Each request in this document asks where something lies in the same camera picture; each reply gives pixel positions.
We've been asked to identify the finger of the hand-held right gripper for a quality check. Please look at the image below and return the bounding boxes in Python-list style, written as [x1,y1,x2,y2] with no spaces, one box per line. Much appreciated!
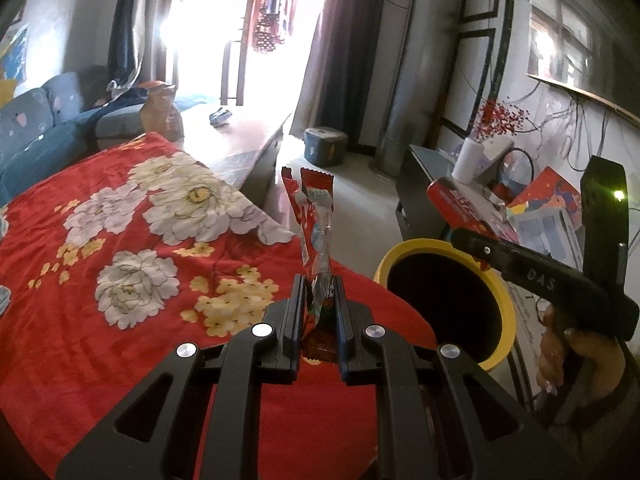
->
[450,227,511,268]

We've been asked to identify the red packet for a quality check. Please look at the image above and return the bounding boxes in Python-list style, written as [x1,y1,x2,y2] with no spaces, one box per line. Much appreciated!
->
[426,176,518,261]

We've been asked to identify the country map poster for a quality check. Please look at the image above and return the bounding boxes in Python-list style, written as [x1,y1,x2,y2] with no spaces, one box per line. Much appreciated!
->
[0,22,28,83]

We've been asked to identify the glossy coffee table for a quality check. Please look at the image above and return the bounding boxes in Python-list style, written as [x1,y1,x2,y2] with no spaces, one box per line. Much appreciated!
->
[175,105,293,211]

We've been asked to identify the hanging laundry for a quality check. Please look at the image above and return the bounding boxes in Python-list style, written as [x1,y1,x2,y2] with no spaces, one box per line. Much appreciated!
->
[250,0,296,53]

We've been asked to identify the blue storage box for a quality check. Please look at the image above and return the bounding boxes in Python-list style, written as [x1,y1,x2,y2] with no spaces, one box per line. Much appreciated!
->
[304,127,347,167]

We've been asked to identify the dark garment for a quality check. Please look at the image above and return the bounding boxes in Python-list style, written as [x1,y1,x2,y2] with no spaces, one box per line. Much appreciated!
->
[107,79,168,106]

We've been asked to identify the brown framed glass door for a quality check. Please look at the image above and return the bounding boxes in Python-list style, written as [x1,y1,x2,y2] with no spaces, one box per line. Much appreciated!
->
[165,0,321,106]

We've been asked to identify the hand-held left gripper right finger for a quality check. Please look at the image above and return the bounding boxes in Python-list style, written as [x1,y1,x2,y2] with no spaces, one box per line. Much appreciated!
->
[334,275,576,480]

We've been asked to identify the person's right forearm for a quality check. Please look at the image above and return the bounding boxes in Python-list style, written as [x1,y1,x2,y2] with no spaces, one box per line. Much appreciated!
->
[540,390,640,480]

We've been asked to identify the dark blue curtain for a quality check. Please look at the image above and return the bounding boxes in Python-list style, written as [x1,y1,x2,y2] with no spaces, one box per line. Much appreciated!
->
[107,0,161,88]

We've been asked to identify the glass television stand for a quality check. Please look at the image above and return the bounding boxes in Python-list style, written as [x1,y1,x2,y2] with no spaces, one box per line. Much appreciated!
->
[395,144,551,411]

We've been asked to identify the red picture book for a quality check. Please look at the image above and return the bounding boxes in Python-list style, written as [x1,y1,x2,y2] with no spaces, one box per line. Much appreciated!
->
[507,167,583,226]

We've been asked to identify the hanging black cables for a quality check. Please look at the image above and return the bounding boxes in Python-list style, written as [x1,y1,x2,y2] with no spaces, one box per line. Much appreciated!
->
[530,85,616,181]

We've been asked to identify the grey standing air conditioner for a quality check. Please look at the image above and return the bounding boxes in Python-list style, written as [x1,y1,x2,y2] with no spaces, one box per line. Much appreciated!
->
[370,0,466,177]

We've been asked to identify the yellow bin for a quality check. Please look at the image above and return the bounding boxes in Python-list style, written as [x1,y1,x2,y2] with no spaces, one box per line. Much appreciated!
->
[374,239,516,372]

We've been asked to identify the grey curtain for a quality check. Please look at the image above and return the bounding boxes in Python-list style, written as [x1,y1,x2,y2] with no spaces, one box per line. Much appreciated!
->
[292,0,398,156]

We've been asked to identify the brown paper bag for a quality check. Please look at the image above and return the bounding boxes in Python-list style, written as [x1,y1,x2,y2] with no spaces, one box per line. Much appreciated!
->
[140,84,185,142]

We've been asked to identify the red floral blanket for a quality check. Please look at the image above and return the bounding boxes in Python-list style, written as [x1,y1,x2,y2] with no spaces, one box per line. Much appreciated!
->
[0,131,441,480]

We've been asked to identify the blue patterned sofa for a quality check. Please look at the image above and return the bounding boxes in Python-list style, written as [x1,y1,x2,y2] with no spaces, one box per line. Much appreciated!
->
[0,71,211,206]

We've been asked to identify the person's right hand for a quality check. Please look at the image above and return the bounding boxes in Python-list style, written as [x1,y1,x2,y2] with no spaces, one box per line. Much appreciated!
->
[537,305,626,401]

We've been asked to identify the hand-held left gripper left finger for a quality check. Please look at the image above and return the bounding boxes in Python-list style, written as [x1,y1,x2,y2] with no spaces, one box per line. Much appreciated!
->
[55,274,307,480]

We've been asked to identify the wall-mounted television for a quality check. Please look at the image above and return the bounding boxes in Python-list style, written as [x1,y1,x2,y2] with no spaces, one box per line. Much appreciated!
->
[522,0,640,126]

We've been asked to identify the red snack wrapper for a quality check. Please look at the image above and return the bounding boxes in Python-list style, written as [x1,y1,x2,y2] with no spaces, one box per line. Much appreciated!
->
[280,166,336,366]

